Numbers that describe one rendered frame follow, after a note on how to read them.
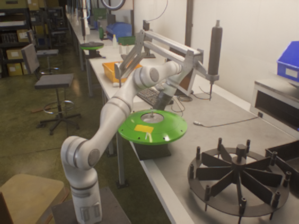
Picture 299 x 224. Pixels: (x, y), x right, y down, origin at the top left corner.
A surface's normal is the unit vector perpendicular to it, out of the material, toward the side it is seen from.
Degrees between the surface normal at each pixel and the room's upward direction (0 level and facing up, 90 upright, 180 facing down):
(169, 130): 21
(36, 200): 0
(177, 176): 0
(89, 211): 90
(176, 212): 0
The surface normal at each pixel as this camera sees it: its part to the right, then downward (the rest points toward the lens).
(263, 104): 0.33, 0.40
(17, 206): 0.00, -0.91
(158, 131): 0.07, -0.70
